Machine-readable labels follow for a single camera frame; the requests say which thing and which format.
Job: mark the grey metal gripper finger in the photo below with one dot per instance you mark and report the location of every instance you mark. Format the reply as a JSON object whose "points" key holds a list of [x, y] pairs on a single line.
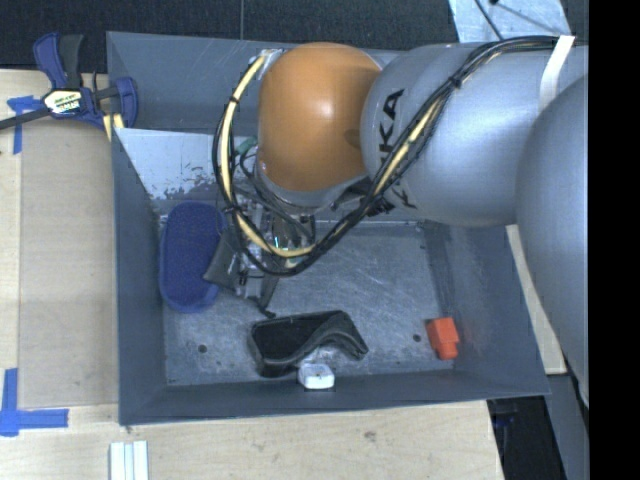
{"points": [[265, 290], [220, 263]]}

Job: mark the grey metal bin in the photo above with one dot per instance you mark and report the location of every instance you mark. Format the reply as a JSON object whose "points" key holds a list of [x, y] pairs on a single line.
{"points": [[380, 293]]}

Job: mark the black curved plastic piece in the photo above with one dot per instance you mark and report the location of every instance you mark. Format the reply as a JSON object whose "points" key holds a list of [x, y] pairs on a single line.
{"points": [[290, 340]]}

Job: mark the blue oval sponge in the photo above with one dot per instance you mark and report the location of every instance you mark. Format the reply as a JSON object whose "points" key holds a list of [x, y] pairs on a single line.
{"points": [[187, 258]]}

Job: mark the small white box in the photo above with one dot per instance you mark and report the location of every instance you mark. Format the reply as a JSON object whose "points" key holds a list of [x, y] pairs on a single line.
{"points": [[316, 376]]}

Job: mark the pale wood board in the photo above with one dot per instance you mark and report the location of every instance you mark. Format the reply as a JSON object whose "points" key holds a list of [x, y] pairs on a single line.
{"points": [[65, 268]]}

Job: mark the orange plastic block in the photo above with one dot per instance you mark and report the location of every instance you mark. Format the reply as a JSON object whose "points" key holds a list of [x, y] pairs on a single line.
{"points": [[442, 335]]}

